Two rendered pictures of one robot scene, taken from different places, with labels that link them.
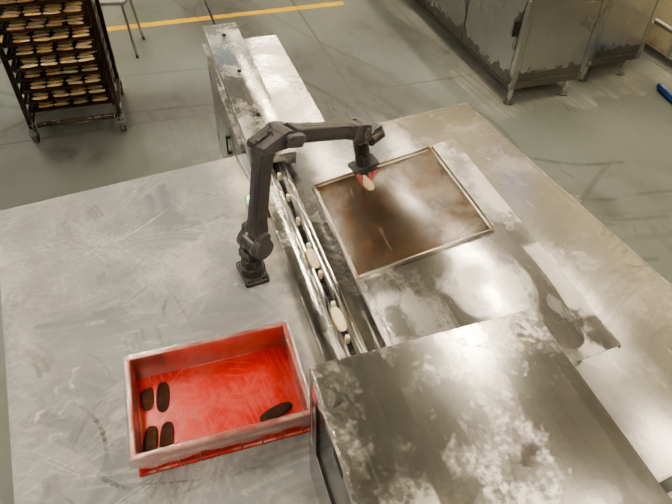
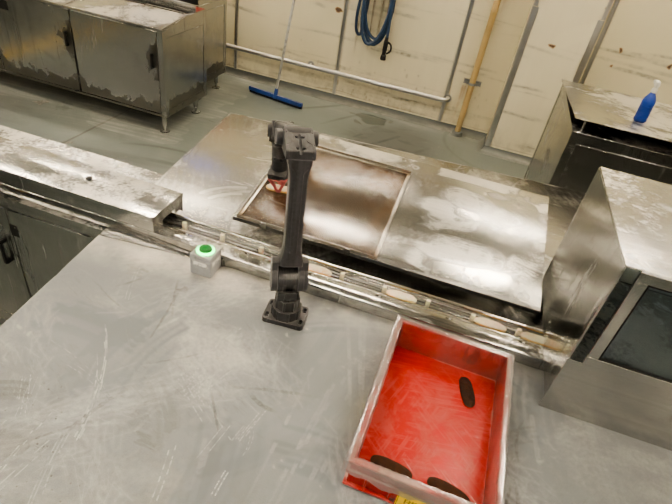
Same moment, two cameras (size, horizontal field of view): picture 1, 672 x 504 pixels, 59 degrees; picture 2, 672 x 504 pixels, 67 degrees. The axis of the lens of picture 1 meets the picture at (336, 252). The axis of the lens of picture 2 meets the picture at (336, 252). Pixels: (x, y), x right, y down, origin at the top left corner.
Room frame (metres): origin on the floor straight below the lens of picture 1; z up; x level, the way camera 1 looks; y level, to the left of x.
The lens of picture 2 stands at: (0.73, 1.15, 1.88)
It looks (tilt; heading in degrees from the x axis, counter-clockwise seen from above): 36 degrees down; 301
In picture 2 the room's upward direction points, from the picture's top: 10 degrees clockwise
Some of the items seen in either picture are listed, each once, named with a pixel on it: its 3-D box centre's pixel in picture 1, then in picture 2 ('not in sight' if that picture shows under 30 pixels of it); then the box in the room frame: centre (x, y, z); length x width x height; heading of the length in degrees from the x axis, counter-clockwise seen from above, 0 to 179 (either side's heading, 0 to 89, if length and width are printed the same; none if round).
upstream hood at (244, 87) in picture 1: (243, 85); (11, 162); (2.52, 0.46, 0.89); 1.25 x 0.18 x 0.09; 19
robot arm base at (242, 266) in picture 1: (252, 265); (286, 306); (1.38, 0.28, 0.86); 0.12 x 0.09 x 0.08; 25
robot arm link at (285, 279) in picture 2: (254, 245); (286, 281); (1.40, 0.27, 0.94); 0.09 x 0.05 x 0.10; 137
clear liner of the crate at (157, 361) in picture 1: (218, 393); (436, 412); (0.87, 0.31, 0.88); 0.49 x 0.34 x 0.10; 108
